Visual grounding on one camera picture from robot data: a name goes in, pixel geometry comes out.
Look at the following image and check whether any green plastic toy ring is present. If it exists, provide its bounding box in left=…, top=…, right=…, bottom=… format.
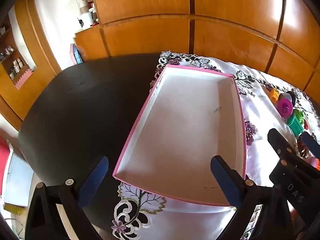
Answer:
left=293, top=109, right=305, bottom=123

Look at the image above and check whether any white embroidered tablecloth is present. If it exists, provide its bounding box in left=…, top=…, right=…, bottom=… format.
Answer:
left=111, top=51, right=320, bottom=240

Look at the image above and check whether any pink foam mat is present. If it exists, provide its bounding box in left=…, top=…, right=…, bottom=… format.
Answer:
left=15, top=69, right=34, bottom=90

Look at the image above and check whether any wooden wall shelf unit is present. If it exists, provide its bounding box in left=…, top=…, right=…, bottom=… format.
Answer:
left=0, top=0, right=63, bottom=130

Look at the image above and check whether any wooden wardrobe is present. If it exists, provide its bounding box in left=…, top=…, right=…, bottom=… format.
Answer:
left=73, top=0, right=320, bottom=98

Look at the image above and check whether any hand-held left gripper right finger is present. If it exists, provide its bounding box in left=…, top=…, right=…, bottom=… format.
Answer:
left=210, top=155, right=293, bottom=240

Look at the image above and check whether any red cloth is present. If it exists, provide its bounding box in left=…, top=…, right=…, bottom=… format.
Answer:
left=0, top=136, right=14, bottom=198

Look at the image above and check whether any yellow plastic toy piece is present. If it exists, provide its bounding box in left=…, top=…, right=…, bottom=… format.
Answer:
left=269, top=89, right=280, bottom=103

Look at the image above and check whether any row of small bottles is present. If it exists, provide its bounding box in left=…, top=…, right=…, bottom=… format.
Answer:
left=9, top=59, right=25, bottom=79

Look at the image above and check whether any teal toy bin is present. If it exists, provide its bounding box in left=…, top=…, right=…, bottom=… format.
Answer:
left=286, top=116, right=307, bottom=137

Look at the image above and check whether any magenta plastic cup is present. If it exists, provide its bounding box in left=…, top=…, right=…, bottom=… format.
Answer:
left=276, top=98, right=294, bottom=118

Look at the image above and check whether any pink cardboard box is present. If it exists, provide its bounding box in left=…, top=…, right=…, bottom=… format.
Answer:
left=112, top=64, right=247, bottom=207

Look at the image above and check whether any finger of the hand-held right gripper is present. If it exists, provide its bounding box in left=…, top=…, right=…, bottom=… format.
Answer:
left=301, top=131, right=320, bottom=160
left=267, top=128, right=298, bottom=161

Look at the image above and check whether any yellow box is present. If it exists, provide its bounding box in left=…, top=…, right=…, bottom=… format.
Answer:
left=3, top=203, right=25, bottom=215

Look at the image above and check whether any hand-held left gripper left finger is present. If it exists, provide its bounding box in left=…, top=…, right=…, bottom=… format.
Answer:
left=25, top=155, right=109, bottom=240

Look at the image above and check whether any grey thread spool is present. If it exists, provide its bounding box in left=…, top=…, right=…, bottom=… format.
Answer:
left=279, top=91, right=298, bottom=105

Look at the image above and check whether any white board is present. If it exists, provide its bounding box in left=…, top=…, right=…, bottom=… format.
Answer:
left=5, top=152, right=34, bottom=207

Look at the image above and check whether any pink and blue box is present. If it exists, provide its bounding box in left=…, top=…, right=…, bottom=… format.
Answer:
left=69, top=43, right=83, bottom=65

